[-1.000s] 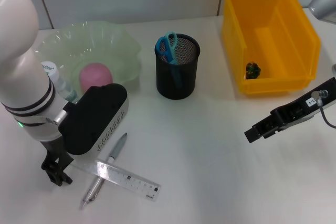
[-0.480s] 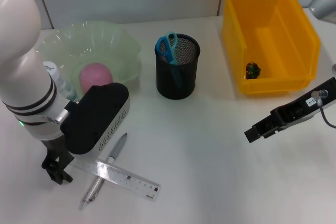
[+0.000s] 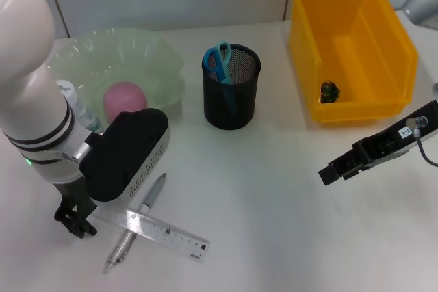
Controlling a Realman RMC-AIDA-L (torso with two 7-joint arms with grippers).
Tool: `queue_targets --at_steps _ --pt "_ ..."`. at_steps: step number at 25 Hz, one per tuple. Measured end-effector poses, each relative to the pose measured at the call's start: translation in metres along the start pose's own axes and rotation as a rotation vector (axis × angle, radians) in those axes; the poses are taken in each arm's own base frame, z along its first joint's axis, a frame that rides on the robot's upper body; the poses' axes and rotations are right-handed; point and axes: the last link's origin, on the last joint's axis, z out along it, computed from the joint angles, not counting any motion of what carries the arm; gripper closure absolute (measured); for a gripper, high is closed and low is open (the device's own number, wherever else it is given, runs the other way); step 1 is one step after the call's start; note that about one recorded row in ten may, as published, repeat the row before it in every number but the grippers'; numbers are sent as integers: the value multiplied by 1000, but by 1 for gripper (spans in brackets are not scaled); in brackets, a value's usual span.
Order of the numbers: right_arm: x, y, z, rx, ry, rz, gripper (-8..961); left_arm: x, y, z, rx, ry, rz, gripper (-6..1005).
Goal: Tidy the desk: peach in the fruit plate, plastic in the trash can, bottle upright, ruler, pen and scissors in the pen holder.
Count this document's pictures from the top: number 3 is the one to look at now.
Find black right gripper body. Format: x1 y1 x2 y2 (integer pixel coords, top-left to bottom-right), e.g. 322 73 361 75
353 100 438 170

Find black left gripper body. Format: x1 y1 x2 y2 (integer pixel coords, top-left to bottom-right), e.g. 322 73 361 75
53 176 99 224

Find green plastic wrapper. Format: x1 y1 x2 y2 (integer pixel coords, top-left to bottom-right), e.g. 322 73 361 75
319 80 342 105

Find clear water bottle green label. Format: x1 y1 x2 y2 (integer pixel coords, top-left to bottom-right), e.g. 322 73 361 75
55 79 104 135

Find transparent plastic ruler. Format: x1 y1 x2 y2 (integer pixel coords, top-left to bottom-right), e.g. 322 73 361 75
91 207 210 264

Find pink peach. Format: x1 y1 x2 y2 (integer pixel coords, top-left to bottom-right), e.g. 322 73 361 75
103 81 149 122

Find blue safety scissors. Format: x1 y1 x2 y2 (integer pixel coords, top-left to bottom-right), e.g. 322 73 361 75
203 41 240 116

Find grey pen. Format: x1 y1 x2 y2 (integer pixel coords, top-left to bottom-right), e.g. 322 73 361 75
102 172 168 274

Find black mesh pen cup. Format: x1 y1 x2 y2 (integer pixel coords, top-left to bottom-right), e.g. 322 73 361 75
201 44 262 131

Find pale green wavy fruit plate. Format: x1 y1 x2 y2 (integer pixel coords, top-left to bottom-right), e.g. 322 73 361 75
47 26 186 124

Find yellow plastic storage bin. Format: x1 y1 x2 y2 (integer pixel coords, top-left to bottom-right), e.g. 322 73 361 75
289 0 420 126

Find right gripper cable with plug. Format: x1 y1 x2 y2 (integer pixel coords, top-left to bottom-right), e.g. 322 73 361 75
404 115 438 167

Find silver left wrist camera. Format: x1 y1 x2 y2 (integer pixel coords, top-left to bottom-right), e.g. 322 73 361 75
77 107 171 203

